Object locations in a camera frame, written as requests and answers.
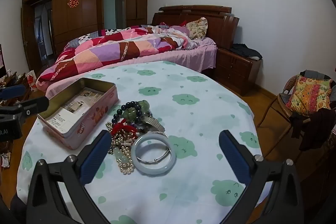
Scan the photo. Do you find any white instruction paper sheet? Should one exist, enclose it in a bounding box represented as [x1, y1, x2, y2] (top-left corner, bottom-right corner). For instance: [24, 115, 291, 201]
[48, 101, 89, 134]

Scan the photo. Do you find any bed with pink sheet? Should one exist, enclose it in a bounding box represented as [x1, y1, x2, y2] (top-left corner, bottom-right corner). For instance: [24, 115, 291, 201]
[35, 36, 219, 99]

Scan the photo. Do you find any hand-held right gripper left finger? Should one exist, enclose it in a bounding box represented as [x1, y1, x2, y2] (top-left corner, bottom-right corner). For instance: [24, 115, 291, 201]
[26, 130, 113, 224]

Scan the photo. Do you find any white red paper bag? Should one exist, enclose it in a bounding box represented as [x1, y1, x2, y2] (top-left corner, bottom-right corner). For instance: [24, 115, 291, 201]
[26, 70, 38, 90]

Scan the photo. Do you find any colourful patterned cushion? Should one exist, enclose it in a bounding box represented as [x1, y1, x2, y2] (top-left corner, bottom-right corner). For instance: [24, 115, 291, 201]
[285, 75, 333, 117]

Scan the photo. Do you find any pink metal tin box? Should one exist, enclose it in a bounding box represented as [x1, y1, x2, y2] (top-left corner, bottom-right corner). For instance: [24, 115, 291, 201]
[37, 77, 118, 150]

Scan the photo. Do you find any cluttered wooden cabinet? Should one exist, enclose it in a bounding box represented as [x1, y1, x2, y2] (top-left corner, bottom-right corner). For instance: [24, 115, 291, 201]
[0, 43, 32, 169]

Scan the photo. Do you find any patchwork quilt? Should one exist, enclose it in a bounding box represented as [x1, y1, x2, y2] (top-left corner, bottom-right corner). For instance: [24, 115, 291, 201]
[38, 25, 197, 83]

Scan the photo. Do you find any thin silver bangle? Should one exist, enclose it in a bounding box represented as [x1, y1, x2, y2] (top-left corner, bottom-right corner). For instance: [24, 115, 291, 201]
[136, 138, 171, 164]

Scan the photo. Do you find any floral pillow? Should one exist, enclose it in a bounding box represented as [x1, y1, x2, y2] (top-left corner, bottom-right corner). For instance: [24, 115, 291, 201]
[187, 17, 209, 40]

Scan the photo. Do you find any silver bead chain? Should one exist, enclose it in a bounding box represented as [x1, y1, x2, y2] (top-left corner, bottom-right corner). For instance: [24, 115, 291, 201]
[106, 122, 125, 154]

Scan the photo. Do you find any pale jade bangle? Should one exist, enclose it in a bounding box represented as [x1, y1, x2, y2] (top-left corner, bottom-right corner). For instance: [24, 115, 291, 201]
[130, 133, 177, 175]

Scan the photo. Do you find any colourful fabric bag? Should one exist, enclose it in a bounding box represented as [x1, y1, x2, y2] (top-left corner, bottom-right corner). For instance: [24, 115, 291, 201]
[256, 70, 336, 159]

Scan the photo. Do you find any dark clothes pile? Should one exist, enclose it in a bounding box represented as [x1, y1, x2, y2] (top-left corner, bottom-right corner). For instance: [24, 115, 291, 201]
[230, 43, 263, 61]

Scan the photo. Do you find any pale green jade pendant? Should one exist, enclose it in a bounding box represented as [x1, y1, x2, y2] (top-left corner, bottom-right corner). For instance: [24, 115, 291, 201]
[110, 147, 130, 165]

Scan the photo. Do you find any silver metal watch band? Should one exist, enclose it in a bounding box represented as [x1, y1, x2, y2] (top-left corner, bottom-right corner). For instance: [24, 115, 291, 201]
[140, 111, 166, 133]

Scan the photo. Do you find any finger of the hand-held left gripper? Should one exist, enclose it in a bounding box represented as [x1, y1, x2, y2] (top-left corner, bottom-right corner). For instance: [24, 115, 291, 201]
[0, 84, 26, 101]
[0, 96, 50, 122]

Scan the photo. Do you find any wooden headboard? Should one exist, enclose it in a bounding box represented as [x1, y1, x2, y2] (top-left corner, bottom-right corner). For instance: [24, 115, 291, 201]
[151, 5, 240, 49]

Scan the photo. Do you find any green jade segment bracelet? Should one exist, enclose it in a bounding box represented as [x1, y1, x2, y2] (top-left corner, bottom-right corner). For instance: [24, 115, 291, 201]
[123, 100, 151, 119]

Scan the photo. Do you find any wooden nightstand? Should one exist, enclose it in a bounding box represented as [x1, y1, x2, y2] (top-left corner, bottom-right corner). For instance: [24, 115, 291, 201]
[214, 47, 263, 96]

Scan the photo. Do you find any dark purple bead bracelet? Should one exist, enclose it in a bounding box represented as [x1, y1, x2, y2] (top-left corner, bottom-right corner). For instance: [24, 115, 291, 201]
[112, 101, 143, 125]

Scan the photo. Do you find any printed paper leaflet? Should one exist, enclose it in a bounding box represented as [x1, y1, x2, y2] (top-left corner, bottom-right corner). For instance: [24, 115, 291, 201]
[76, 88, 106, 107]

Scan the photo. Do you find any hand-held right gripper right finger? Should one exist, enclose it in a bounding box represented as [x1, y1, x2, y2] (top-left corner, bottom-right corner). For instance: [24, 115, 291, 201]
[219, 130, 305, 224]

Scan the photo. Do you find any pearl bead necklace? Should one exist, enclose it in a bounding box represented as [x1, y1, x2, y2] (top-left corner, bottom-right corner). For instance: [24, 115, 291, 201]
[115, 135, 137, 175]

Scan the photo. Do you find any red cord bracelet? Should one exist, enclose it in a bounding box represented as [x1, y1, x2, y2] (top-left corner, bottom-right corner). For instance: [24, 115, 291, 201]
[108, 121, 139, 139]

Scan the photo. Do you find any dark brown garment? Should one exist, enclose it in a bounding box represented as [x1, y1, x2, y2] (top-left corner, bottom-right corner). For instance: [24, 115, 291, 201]
[290, 106, 336, 151]

